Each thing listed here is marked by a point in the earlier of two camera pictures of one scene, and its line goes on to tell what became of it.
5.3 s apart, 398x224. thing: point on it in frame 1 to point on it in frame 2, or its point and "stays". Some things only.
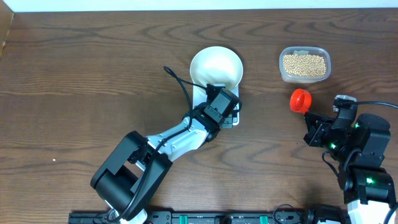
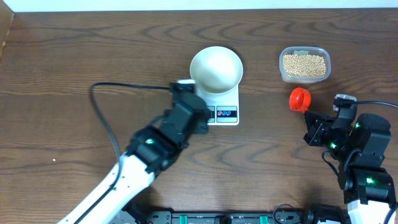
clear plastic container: (302, 65) stays
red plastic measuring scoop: (300, 101) stays
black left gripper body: (219, 122) to (197, 126)
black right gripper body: (323, 136) stays
